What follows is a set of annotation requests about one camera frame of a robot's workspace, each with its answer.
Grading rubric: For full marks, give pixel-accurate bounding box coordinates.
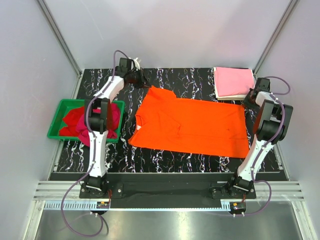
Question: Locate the right aluminium corner post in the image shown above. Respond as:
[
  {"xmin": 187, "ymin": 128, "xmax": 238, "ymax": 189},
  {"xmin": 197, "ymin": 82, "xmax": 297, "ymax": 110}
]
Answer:
[{"xmin": 253, "ymin": 0, "xmax": 300, "ymax": 74}]

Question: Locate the left aluminium corner post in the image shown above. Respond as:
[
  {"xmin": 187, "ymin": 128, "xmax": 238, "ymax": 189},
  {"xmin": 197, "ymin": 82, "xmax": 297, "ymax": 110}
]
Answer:
[{"xmin": 36, "ymin": 0, "xmax": 82, "ymax": 77}]

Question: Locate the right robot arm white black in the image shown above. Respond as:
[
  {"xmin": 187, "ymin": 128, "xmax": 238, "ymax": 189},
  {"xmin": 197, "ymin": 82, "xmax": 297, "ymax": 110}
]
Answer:
[{"xmin": 224, "ymin": 76, "xmax": 294, "ymax": 199}]

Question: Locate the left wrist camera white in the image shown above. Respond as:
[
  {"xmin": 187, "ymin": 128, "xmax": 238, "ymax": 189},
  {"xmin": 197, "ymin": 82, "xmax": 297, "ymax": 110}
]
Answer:
[{"xmin": 132, "ymin": 57, "xmax": 141, "ymax": 70}]

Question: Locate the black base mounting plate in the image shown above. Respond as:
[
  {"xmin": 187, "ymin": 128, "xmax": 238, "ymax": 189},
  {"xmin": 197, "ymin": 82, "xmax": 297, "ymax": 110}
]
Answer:
[{"xmin": 79, "ymin": 172, "xmax": 243, "ymax": 209}]

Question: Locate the green plastic bin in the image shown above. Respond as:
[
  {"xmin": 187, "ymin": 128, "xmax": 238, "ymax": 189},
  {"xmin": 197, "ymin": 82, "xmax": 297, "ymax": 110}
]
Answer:
[{"xmin": 47, "ymin": 99, "xmax": 125, "ymax": 143}]

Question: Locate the aluminium corner post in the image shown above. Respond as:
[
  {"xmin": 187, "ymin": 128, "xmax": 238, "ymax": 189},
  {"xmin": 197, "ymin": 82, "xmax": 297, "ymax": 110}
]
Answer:
[
  {"xmin": 253, "ymin": 0, "xmax": 300, "ymax": 74},
  {"xmin": 36, "ymin": 0, "xmax": 82, "ymax": 77}
]

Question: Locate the red t shirt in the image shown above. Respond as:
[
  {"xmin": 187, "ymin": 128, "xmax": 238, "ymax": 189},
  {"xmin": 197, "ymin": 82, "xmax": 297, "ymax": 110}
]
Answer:
[{"xmin": 59, "ymin": 106, "xmax": 89, "ymax": 139}]

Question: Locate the orange t shirt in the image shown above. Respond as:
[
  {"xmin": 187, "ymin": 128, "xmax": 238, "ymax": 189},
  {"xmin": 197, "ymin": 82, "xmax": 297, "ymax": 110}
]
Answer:
[{"xmin": 128, "ymin": 86, "xmax": 250, "ymax": 158}]

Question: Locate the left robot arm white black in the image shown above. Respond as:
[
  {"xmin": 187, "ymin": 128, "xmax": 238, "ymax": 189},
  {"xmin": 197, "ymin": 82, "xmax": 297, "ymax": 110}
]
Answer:
[{"xmin": 80, "ymin": 57, "xmax": 151, "ymax": 198}]

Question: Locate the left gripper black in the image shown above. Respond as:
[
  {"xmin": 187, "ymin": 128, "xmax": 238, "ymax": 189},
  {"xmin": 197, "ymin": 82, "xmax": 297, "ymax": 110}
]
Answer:
[{"xmin": 127, "ymin": 67, "xmax": 151, "ymax": 90}]

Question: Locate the pink folded t shirt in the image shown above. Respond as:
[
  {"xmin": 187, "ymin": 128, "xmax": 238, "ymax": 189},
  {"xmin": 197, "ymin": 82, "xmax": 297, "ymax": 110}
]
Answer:
[{"xmin": 214, "ymin": 66, "xmax": 256, "ymax": 97}]

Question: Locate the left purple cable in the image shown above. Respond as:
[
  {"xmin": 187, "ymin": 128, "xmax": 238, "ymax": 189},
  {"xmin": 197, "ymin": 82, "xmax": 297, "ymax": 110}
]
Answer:
[{"xmin": 59, "ymin": 49, "xmax": 133, "ymax": 237}]

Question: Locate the aluminium frame rail front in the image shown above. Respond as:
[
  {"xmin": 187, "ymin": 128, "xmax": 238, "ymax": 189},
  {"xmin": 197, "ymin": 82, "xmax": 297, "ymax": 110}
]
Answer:
[{"xmin": 33, "ymin": 181, "xmax": 304, "ymax": 212}]

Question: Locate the magenta t shirt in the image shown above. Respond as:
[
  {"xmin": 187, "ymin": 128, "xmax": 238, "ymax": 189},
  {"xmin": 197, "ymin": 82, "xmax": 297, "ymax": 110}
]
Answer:
[{"xmin": 75, "ymin": 102, "xmax": 121, "ymax": 147}]

